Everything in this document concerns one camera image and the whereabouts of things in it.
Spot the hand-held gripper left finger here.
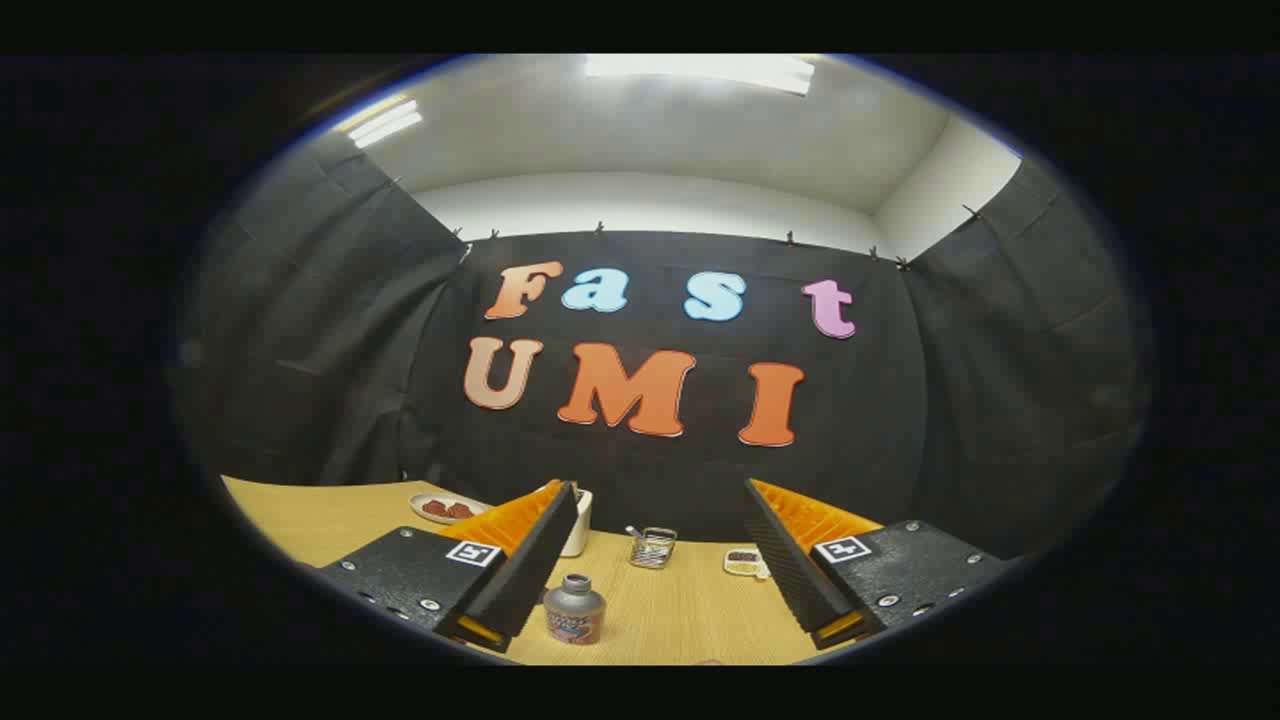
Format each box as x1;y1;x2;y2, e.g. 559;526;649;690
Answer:
318;480;581;653

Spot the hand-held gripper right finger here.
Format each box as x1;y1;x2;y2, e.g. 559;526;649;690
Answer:
742;478;1006;651

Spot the silver juice bottle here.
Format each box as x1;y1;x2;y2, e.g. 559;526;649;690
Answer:
544;574;607;645

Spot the white toaster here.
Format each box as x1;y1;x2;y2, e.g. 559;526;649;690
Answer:
558;486;593;558

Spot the white round plate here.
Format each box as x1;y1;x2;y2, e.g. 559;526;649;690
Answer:
410;492;491;526

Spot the wooden table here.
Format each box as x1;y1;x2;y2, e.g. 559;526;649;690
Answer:
220;476;871;666

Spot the small ceiling light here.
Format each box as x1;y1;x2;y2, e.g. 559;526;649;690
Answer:
335;95;424;150

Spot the long ceiling light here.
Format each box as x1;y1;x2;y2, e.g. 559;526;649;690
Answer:
585;55;816;97

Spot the wire cutlery holder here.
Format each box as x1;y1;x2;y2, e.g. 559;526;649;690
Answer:
630;526;678;570

